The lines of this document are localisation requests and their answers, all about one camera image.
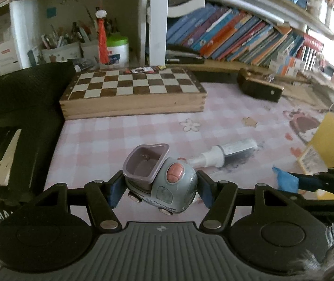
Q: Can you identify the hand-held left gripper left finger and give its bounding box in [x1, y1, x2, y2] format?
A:
[34, 171, 126, 231]

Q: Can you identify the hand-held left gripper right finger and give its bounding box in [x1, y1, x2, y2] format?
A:
[197, 170, 316, 231]

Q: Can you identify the grey toy truck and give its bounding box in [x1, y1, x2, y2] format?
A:
[122, 143, 198, 215]

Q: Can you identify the spray bottle with dark liquid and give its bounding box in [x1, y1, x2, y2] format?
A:
[187, 138, 259, 169]

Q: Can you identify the yellow cardboard box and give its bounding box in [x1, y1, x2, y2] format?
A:
[307, 112, 334, 169]

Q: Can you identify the wooden chessboard box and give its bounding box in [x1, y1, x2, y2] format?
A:
[59, 68, 208, 120]

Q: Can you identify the brown cardboard sheet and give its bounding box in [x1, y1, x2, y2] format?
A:
[282, 76, 331, 109]

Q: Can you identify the dark brown wooden box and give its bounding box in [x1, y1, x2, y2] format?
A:
[237, 68, 284, 103]

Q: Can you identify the orange white carton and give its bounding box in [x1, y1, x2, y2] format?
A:
[269, 59, 297, 75]
[281, 49, 302, 65]

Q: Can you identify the black stapler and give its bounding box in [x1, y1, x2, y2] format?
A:
[165, 45, 206, 65]

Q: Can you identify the black electronic keyboard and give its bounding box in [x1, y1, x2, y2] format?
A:
[0, 61, 77, 235]

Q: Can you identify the row of red books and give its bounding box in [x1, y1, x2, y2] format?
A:
[300, 33, 325, 72]

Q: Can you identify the white jar with green lid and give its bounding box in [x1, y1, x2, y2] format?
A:
[106, 35, 129, 68]

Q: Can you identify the white pen holder with pens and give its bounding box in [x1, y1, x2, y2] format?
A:
[40, 20, 100, 65]

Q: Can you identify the red tassel ornament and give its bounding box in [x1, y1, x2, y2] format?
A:
[94, 0, 109, 64]

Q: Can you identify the row of colourful books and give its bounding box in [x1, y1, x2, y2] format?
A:
[165, 2, 305, 66]

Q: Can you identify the white carton with red label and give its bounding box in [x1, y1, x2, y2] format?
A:
[0, 41, 19, 76]

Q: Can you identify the white bookshelf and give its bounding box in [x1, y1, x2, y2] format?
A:
[0, 0, 334, 74]

